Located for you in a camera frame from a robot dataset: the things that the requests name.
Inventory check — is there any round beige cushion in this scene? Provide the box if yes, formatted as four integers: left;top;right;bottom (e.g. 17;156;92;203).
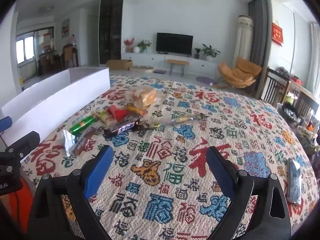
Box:
130;65;153;74

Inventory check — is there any grey curtain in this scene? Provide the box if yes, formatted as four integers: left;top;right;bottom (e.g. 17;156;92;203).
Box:
247;0;272;68

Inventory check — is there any green snack packet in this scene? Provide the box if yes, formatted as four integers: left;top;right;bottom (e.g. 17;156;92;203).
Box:
69;116;97;134

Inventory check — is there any orange lounge chair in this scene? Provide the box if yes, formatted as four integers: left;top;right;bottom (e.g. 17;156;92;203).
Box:
218;57;262;88

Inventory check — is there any red flower bouquet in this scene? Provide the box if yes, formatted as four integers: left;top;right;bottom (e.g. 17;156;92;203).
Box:
124;37;135;53

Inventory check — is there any white sheer curtain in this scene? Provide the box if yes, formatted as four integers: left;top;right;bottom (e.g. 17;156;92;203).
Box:
306;22;319;95

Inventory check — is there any black television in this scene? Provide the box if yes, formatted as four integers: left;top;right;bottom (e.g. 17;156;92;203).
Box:
156;32;194;55

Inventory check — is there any dark chocolate bar packet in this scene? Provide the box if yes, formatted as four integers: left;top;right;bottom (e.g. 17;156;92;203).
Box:
104;119;140;138

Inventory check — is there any red wall hanging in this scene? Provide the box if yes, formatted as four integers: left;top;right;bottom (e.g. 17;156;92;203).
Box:
272;22;284;47

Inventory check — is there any white cardboard box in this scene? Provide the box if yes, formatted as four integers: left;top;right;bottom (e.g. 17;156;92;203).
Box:
0;67;111;155

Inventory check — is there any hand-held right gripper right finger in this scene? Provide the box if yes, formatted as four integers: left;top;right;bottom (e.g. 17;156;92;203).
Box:
206;146;292;240

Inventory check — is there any long clear candy packet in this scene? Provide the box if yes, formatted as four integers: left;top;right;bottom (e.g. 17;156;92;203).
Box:
135;114;209;130

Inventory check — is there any wall picture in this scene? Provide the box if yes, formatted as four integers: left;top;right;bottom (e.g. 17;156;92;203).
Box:
61;19;70;39

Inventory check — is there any red cloth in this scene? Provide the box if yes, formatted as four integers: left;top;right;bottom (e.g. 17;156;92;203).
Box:
0;177;34;232

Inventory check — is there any white tv cabinet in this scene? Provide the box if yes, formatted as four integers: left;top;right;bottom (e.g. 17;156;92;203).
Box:
122;52;217;77

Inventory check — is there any red snack packet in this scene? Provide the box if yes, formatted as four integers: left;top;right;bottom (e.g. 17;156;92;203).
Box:
106;105;132;123

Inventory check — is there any dark wooden chair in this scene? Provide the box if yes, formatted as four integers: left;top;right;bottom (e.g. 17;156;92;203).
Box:
261;67;290;107

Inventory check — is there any bread in clear packet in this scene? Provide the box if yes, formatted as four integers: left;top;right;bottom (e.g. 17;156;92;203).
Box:
125;85;165;109

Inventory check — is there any silver blue snack packet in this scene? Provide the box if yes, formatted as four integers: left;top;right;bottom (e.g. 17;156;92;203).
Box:
286;158;303;204

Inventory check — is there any wooden dining chair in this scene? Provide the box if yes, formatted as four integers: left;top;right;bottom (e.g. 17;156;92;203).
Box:
62;44;79;68

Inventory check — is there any wooden bench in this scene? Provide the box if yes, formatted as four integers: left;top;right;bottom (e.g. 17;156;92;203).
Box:
167;59;190;77

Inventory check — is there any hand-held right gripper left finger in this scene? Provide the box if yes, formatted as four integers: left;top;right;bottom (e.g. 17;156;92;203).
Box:
28;145;114;240

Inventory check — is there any covered standing air conditioner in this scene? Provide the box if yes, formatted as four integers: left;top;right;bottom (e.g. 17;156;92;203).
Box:
232;15;254;68

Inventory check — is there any orange yellow snack packet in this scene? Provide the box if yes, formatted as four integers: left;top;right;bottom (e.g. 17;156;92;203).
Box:
125;106;148;117

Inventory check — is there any large plant in white pot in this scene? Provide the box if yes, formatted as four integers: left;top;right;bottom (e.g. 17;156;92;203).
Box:
201;44;221;61

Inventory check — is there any green potted plant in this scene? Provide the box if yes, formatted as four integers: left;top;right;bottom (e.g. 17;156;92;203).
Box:
137;39;152;53

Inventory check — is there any dark tall cabinet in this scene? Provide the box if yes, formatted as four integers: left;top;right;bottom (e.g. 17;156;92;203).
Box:
99;0;125;65

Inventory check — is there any brown cardboard box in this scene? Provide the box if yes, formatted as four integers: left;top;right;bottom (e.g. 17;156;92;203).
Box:
106;59;133;70

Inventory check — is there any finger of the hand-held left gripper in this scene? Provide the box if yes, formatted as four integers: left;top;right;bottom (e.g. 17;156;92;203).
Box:
0;131;41;165
0;116;13;132

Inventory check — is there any balcony glass door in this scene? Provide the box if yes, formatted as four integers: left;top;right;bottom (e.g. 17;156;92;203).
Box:
16;27;54;68

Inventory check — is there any printed blanket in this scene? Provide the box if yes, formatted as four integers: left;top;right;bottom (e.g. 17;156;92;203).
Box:
20;73;318;240

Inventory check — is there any silver torn wrapper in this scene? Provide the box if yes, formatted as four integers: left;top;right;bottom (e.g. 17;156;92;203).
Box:
56;129;78;157

